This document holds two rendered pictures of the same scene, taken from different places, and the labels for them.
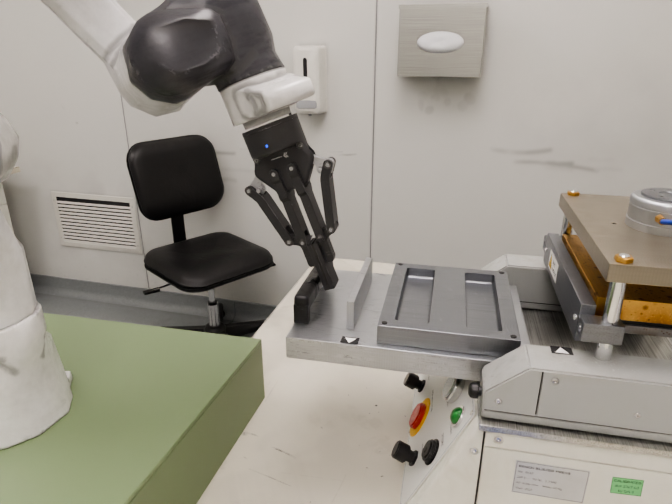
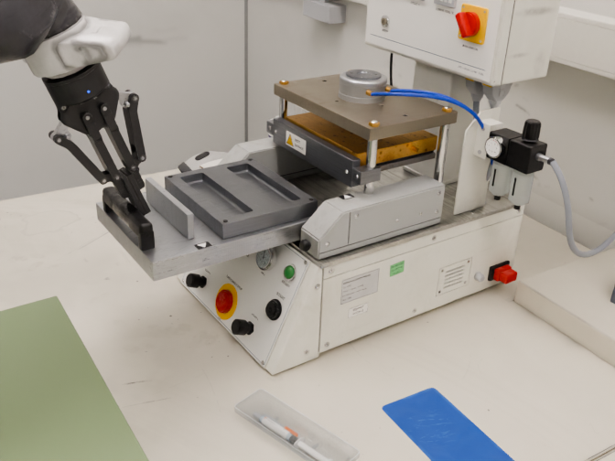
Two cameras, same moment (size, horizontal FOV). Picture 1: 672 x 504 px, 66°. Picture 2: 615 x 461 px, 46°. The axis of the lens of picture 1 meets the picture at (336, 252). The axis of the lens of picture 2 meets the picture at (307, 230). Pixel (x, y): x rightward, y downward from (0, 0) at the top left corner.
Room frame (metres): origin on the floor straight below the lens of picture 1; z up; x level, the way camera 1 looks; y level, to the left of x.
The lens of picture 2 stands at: (-0.15, 0.54, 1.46)
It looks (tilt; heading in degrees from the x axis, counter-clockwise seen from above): 27 degrees down; 312
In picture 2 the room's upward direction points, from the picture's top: 2 degrees clockwise
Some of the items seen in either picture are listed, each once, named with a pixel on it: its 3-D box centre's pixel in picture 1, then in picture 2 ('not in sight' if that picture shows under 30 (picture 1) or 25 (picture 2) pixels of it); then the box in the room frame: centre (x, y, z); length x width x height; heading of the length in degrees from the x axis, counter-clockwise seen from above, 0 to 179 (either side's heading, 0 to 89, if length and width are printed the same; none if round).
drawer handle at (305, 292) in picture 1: (315, 286); (126, 216); (0.67, 0.03, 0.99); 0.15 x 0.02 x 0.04; 168
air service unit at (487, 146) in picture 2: not in sight; (510, 161); (0.33, -0.46, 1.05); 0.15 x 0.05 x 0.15; 168
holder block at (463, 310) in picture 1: (448, 303); (239, 194); (0.63, -0.15, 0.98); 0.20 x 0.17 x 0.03; 168
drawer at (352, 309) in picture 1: (412, 307); (212, 208); (0.64, -0.10, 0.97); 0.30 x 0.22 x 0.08; 78
